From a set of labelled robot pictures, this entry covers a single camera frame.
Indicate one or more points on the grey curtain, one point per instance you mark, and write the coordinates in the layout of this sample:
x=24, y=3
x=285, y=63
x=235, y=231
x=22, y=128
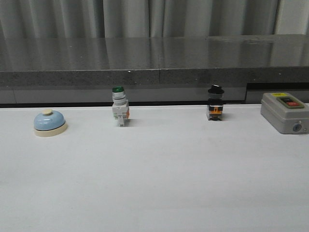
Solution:
x=151, y=18

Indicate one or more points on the black selector switch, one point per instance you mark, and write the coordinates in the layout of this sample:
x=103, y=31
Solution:
x=215, y=103

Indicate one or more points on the grey on-off switch box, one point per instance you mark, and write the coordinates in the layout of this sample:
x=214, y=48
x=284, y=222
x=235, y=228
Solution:
x=286, y=113

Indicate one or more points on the blue call bell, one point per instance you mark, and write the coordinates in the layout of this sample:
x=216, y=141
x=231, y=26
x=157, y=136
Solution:
x=49, y=123

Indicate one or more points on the green pushbutton switch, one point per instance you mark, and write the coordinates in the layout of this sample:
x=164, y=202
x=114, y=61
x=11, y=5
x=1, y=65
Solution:
x=120, y=107

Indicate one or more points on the grey granite counter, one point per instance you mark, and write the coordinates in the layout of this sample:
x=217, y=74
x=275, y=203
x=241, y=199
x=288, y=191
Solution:
x=82, y=71

